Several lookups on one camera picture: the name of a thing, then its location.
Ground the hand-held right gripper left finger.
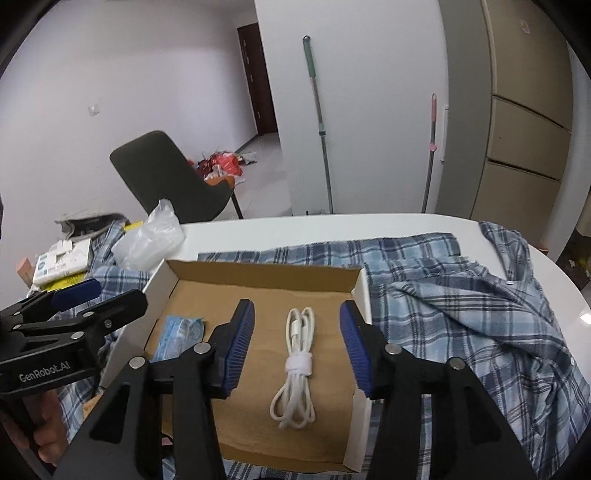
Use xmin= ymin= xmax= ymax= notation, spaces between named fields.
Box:
xmin=53 ymin=299 xmax=256 ymax=480

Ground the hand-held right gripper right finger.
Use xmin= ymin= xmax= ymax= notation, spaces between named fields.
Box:
xmin=339 ymin=300 xmax=536 ymax=480

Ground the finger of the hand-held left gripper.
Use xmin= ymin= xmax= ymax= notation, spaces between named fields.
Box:
xmin=0 ymin=278 xmax=102 ymax=325
xmin=14 ymin=290 xmax=148 ymax=347

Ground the white cardboard box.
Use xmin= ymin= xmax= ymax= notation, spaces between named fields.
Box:
xmin=99 ymin=259 xmax=374 ymax=474

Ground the white cable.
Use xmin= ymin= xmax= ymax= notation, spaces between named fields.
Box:
xmin=269 ymin=307 xmax=318 ymax=431

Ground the person's left hand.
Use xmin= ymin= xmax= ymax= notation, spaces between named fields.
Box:
xmin=31 ymin=390 xmax=70 ymax=467

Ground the white tissue pack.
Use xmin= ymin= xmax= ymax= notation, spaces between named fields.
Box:
xmin=32 ymin=237 xmax=93 ymax=287

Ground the blue packet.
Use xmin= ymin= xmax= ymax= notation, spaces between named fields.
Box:
xmin=151 ymin=315 xmax=207 ymax=363

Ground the grey flat object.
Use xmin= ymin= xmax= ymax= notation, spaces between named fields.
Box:
xmin=54 ymin=212 xmax=125 ymax=241

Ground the clear plastic bag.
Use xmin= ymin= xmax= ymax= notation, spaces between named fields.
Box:
xmin=111 ymin=198 xmax=186 ymax=271

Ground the blue plaid shirt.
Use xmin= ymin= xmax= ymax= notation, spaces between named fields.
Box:
xmin=28 ymin=220 xmax=591 ymax=480

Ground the dark chair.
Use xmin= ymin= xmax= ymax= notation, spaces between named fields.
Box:
xmin=109 ymin=130 xmax=244 ymax=227

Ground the pile of red bags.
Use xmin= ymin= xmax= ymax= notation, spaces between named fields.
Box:
xmin=187 ymin=150 xmax=259 ymax=182

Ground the dark brown door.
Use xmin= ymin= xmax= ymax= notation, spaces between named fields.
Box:
xmin=237 ymin=23 xmax=279 ymax=138

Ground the beige refrigerator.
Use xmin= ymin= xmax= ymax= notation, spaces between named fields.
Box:
xmin=436 ymin=0 xmax=575 ymax=232

